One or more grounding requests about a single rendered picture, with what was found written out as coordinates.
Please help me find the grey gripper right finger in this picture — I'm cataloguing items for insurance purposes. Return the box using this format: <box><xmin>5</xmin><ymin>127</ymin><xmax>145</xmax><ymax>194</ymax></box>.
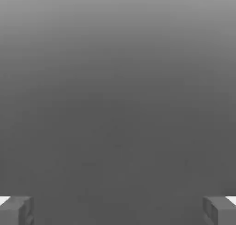
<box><xmin>202</xmin><ymin>196</ymin><xmax>236</xmax><ymax>225</ymax></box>

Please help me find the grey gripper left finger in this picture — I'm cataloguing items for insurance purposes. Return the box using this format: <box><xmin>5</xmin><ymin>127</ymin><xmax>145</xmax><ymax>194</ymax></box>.
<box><xmin>0</xmin><ymin>196</ymin><xmax>35</xmax><ymax>225</ymax></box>

